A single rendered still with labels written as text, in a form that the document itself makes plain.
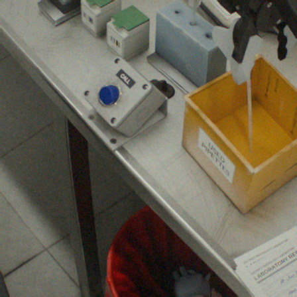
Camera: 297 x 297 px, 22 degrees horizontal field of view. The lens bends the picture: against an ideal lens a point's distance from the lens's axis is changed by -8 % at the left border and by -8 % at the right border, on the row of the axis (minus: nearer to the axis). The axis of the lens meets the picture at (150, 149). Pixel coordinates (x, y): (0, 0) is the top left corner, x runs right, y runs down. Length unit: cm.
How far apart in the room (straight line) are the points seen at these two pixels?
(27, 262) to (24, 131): 40
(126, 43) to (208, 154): 21
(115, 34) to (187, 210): 27
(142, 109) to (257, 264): 25
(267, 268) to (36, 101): 137
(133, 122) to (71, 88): 12
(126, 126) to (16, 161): 111
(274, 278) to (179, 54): 34
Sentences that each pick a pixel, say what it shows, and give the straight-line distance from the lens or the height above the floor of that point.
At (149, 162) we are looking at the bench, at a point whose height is 88.
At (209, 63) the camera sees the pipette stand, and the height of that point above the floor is 95.
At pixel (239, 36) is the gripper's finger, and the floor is 114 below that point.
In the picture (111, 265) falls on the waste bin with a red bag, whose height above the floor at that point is 44.
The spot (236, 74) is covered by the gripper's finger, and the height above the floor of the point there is 107.
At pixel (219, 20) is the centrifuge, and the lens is 118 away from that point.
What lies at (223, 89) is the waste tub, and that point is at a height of 95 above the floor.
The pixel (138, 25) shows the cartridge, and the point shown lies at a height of 94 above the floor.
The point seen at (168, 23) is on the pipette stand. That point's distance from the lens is 107.
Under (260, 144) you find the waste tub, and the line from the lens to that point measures 106.
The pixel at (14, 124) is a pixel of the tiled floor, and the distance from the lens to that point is 218.
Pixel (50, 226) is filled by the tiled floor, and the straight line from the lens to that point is 200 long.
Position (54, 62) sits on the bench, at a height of 87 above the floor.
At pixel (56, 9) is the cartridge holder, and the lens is 121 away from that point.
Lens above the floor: 174
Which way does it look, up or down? 55 degrees down
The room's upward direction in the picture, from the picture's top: 2 degrees clockwise
